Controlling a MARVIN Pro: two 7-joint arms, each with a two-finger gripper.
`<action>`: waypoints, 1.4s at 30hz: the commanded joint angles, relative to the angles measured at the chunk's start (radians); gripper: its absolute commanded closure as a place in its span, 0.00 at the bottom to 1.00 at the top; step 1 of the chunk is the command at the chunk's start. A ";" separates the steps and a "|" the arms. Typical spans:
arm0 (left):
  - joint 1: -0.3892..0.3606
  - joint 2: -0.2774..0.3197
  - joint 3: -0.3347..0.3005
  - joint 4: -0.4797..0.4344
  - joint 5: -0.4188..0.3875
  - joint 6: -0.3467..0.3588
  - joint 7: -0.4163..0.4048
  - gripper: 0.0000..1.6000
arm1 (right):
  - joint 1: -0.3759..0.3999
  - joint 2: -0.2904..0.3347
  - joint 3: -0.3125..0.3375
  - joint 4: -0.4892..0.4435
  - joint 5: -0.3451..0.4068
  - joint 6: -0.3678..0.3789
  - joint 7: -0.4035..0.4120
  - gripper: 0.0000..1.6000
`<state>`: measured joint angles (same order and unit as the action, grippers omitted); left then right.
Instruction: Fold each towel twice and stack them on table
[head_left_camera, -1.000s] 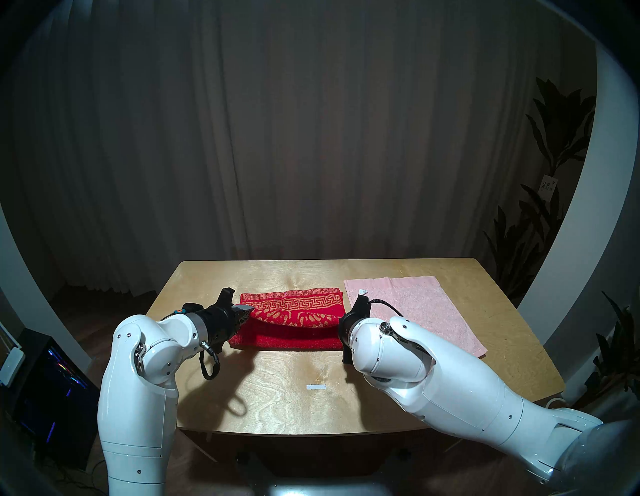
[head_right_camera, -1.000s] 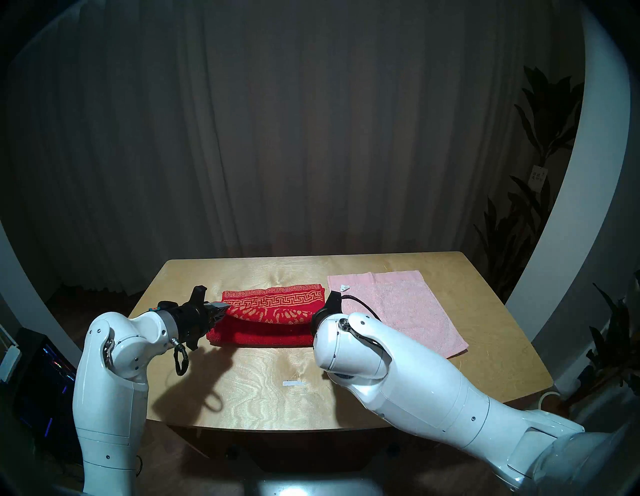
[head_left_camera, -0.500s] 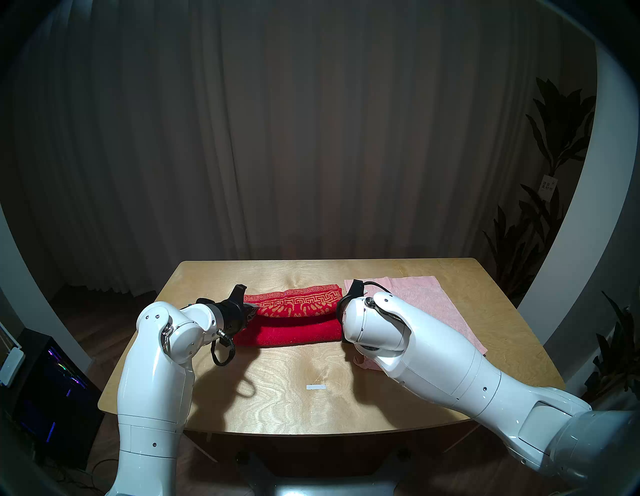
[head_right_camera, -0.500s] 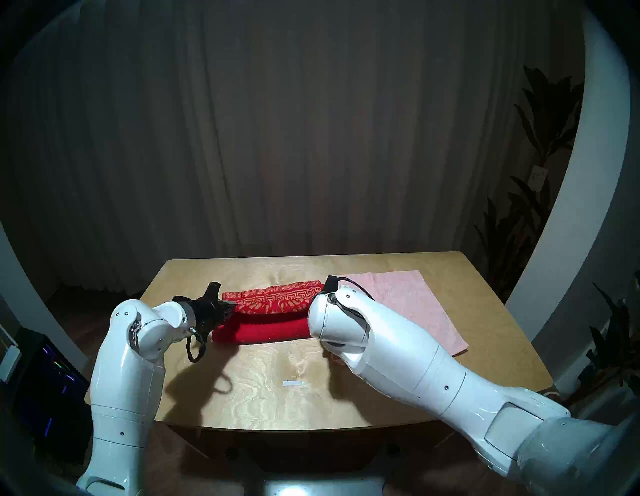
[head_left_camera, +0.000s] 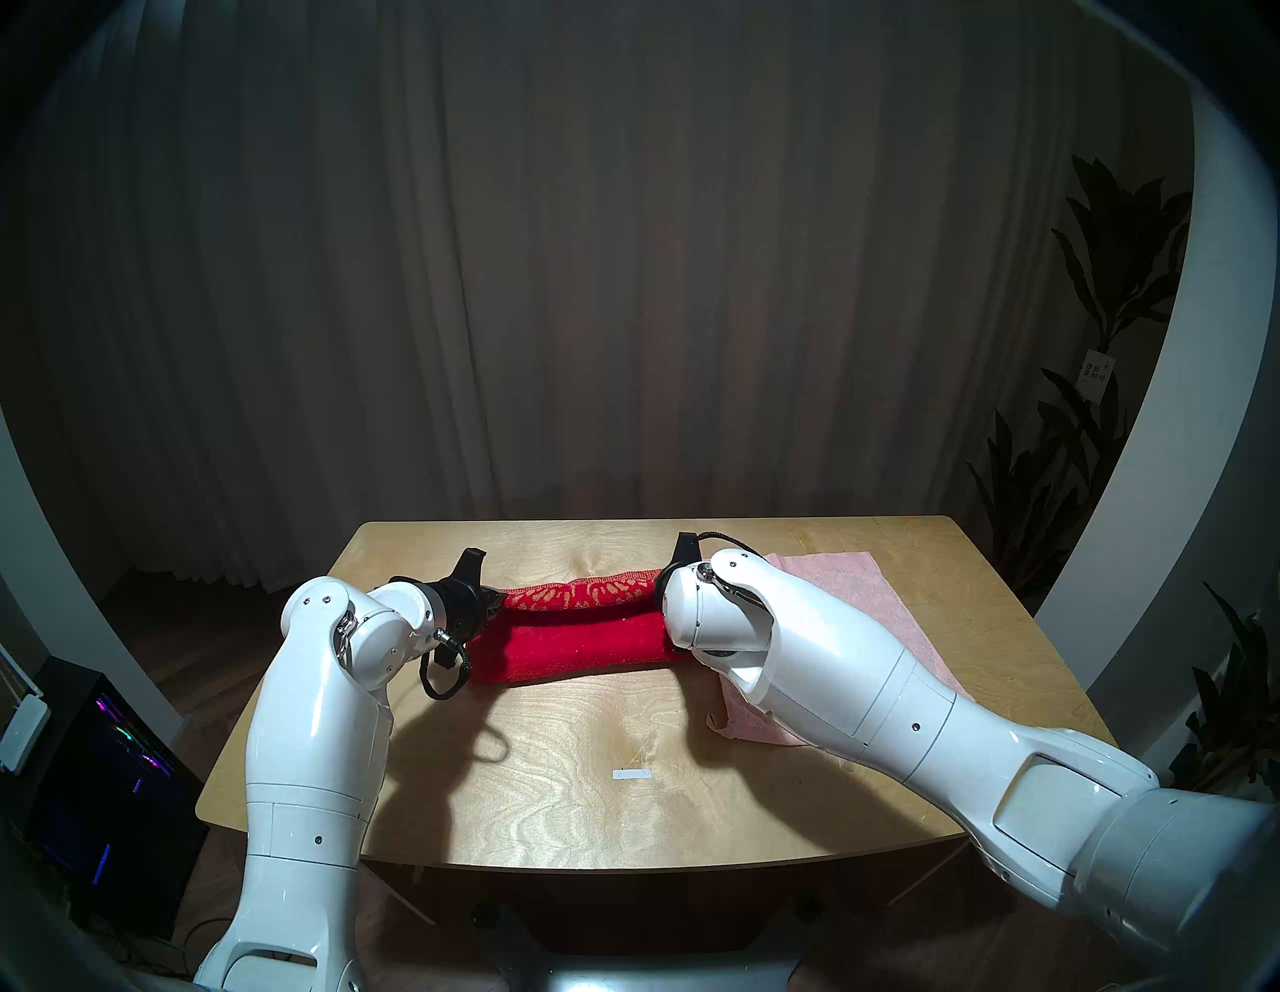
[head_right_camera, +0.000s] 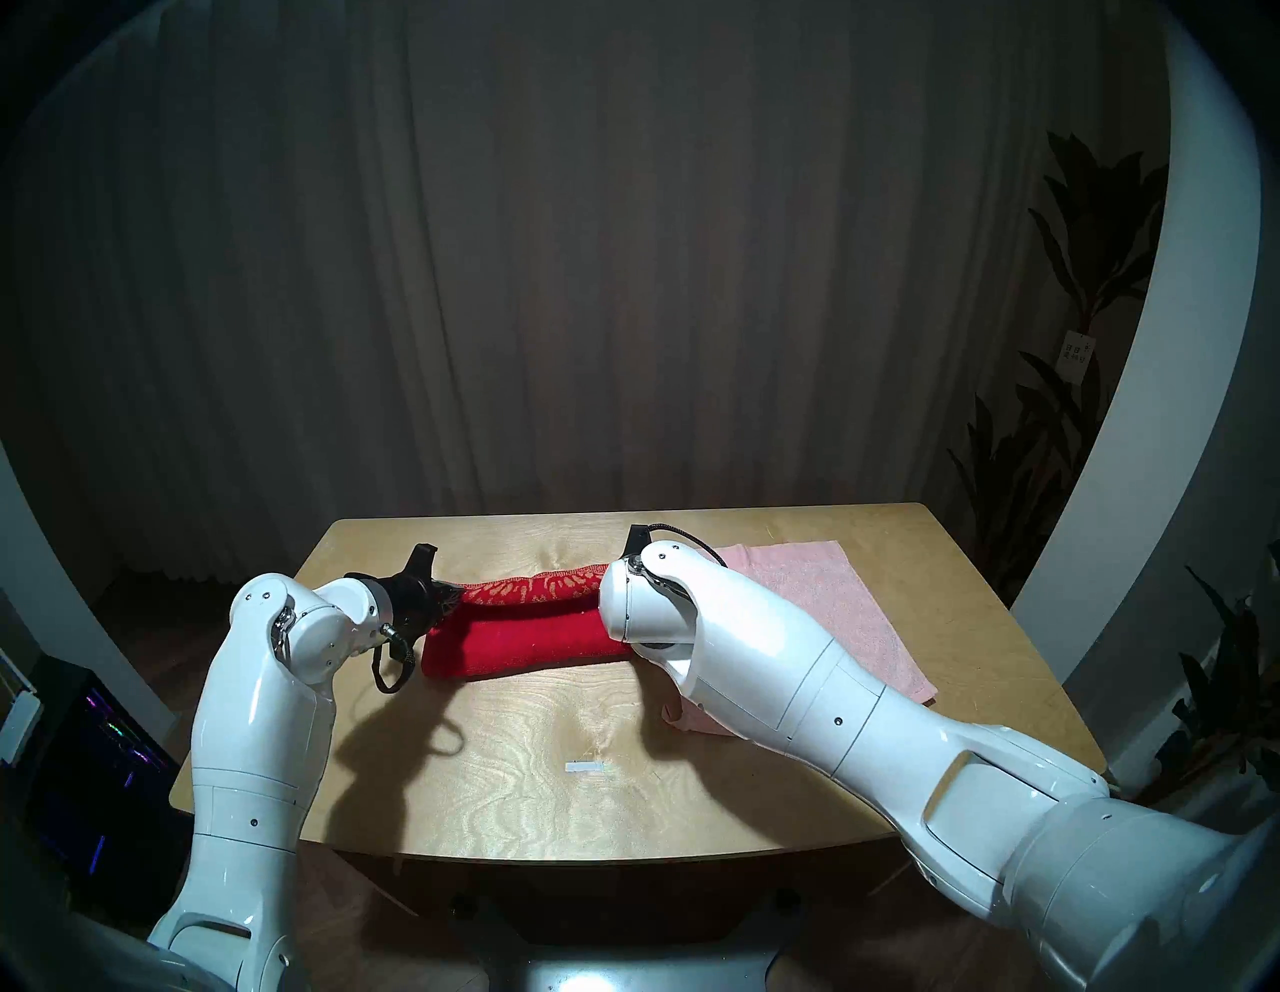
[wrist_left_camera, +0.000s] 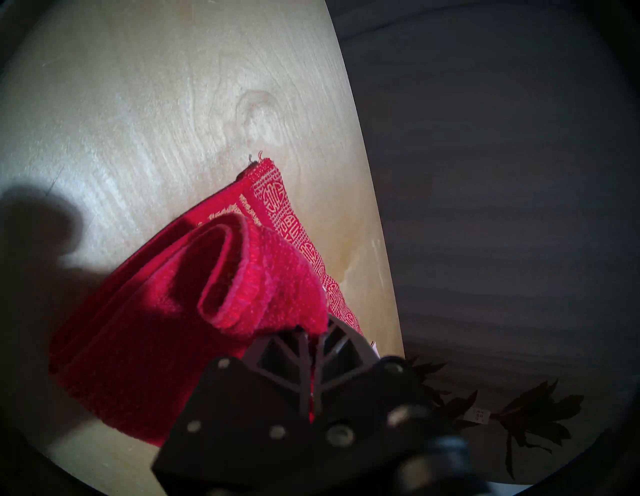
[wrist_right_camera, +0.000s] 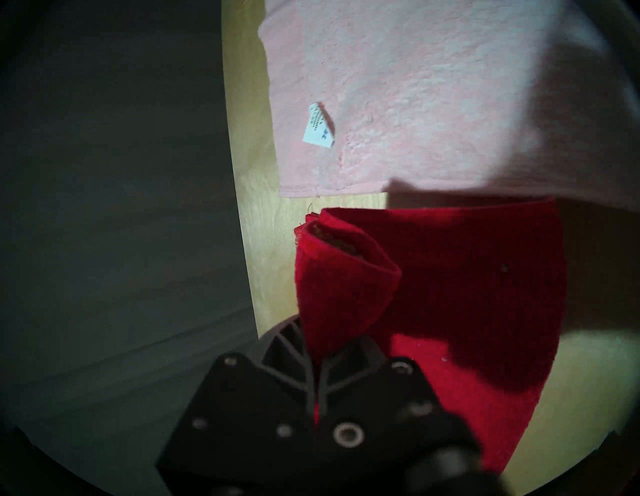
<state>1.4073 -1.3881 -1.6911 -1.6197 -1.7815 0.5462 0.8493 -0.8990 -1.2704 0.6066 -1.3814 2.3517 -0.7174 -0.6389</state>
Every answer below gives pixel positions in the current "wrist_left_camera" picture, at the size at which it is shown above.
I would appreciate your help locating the grey pleated curtain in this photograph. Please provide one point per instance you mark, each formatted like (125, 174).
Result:
(500, 175)

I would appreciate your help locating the tall dark leafy plant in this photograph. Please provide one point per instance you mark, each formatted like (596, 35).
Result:
(535, 415)

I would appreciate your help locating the red towel with gold pattern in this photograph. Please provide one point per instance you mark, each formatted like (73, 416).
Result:
(150, 350)

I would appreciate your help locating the white paper plant tag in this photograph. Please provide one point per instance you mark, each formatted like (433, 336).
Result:
(476, 415)

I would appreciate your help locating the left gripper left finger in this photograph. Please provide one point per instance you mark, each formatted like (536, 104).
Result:
(240, 420)

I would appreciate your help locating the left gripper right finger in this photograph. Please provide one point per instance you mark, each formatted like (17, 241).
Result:
(365, 400)

